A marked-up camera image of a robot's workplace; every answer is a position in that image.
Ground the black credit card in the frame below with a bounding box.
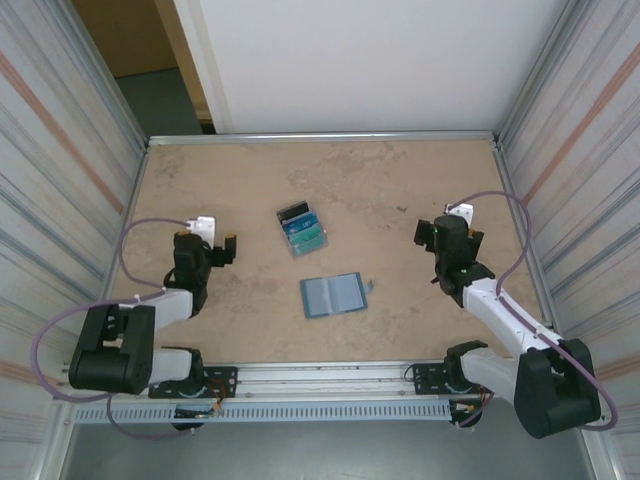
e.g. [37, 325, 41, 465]
[278, 200, 310, 224]

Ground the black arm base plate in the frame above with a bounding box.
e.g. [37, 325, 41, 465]
[148, 366, 240, 400]
[408, 362, 504, 397]

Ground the blue folding card holder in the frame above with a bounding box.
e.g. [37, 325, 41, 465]
[298, 271, 376, 319]

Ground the corrugated translucent side panel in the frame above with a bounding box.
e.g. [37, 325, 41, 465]
[502, 0, 640, 441]
[0, 0, 146, 446]

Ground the clear acrylic card stand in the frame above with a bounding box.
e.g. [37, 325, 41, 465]
[276, 199, 330, 260]

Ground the aluminium upright frame post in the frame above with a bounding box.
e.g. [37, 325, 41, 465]
[497, 0, 586, 149]
[49, 0, 151, 151]

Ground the white perforated cable duct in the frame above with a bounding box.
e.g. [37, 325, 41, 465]
[73, 402, 455, 424]

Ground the white door frame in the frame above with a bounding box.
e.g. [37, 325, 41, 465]
[153, 0, 236, 135]

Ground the aluminium frame cross bar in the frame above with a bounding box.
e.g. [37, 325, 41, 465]
[146, 130, 503, 148]

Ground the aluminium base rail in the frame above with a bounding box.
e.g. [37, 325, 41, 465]
[58, 360, 599, 402]

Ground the aluminium table side rail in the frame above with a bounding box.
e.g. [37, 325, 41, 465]
[492, 144, 557, 332]
[91, 144, 152, 362]

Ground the purple cable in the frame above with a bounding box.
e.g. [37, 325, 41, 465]
[30, 217, 201, 441]
[446, 190, 620, 432]

